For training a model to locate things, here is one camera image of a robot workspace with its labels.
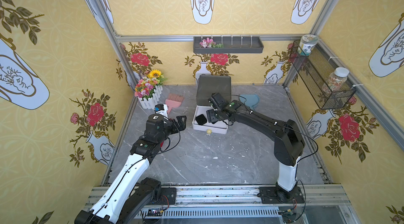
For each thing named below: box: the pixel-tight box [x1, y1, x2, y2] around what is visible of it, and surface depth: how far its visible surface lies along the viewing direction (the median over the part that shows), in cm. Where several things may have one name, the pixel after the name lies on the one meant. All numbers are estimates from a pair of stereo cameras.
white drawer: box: [191, 104, 229, 135], surface depth 88 cm
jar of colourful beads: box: [321, 66, 350, 93], surface depth 67 cm
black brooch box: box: [195, 113, 208, 126], surface depth 94 cm
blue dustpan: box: [238, 94, 260, 111], surface depth 116 cm
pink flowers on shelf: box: [199, 37, 225, 49], surface depth 89 cm
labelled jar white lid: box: [297, 34, 319, 57], surface depth 87 cm
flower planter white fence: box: [134, 69, 168, 110], surface depth 102 cm
